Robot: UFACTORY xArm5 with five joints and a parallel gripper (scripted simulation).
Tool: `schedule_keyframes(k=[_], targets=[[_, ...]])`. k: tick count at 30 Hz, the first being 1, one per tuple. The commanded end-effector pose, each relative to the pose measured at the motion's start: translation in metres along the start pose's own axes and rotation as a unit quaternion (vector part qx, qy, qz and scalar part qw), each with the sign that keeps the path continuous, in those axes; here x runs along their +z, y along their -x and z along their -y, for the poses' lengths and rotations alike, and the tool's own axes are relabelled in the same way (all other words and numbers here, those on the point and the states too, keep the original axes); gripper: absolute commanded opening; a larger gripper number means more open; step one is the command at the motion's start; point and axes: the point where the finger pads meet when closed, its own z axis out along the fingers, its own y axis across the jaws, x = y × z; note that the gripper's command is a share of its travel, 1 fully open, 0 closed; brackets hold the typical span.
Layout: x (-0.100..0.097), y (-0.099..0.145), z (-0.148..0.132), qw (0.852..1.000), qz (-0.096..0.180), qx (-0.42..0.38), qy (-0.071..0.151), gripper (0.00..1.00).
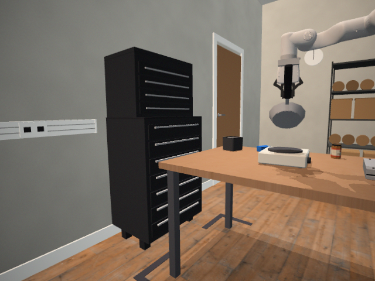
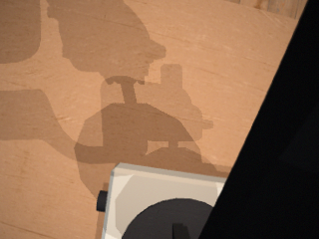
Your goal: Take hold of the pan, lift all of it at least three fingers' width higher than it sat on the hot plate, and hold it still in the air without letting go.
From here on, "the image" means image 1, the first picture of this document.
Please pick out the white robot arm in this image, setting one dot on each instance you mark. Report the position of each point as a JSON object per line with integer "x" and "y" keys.
{"x": 308, "y": 39}

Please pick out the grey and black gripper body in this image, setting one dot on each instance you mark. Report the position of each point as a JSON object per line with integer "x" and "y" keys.
{"x": 295, "y": 75}

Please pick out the blue rectangular box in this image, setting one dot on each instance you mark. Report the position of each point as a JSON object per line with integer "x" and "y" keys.
{"x": 260, "y": 148}

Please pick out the small spice jar with dark lid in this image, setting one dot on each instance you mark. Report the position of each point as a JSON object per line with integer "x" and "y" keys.
{"x": 336, "y": 151}

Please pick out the grey frying pan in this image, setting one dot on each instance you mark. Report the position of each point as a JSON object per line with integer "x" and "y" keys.
{"x": 287, "y": 114}

